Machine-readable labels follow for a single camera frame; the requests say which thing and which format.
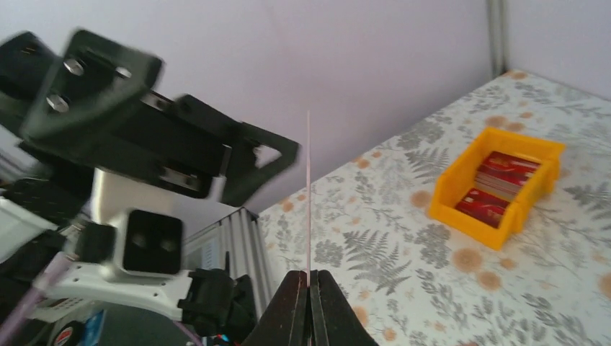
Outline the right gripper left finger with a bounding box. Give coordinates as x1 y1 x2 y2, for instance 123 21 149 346
241 270 308 346

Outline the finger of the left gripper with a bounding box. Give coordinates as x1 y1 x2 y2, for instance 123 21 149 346
221 121 302 208

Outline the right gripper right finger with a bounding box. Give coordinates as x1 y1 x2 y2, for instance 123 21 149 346
310 270 378 346

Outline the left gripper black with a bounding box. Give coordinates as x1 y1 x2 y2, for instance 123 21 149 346
1 29 239 198

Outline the red VIP credit card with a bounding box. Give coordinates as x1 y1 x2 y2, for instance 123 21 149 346
475 151 540 201

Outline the red VIP card in bin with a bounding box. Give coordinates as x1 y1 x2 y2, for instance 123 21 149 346
455 188 509 228

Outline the floral table cloth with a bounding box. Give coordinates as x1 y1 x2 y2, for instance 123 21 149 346
259 71 610 345

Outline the yellow plastic bin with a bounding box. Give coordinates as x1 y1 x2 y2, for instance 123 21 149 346
429 128 565 250

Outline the aluminium rail frame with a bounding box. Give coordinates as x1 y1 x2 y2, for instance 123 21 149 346
184 208 277 319

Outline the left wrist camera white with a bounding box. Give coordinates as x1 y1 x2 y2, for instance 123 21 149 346
0 167 240 283

